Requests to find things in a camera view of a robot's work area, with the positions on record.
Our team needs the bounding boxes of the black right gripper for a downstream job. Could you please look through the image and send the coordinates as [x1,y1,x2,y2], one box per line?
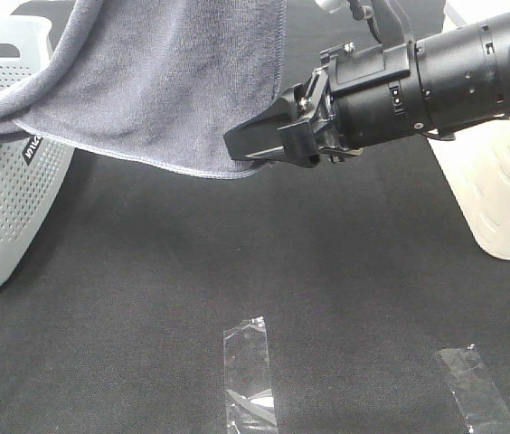
[223,41,427,168]

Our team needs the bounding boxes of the grey towel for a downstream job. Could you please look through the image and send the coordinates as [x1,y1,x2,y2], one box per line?
[0,1,287,180]

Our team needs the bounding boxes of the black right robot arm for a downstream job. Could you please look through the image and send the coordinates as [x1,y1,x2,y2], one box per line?
[224,1,510,168]

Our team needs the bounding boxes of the grey storage box lid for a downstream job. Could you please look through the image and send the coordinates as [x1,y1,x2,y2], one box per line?
[442,0,510,32]

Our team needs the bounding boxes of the cream storage box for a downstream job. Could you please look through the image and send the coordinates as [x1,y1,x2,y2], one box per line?
[430,120,510,260]

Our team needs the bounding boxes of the grey perforated laundry basket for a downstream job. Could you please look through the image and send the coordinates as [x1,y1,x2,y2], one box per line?
[0,15,74,287]

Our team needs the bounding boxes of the clear tape strip centre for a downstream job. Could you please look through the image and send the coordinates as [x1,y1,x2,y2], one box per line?
[222,316,279,433]

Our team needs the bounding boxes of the clear tape strip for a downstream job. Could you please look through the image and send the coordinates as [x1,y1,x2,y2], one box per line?
[222,316,279,433]
[436,344,510,434]

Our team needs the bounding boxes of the clear tape strip right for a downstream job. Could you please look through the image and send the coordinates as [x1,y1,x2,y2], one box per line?
[436,344,510,434]

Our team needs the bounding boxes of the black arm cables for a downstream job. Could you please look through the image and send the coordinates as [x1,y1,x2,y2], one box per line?
[316,0,414,45]

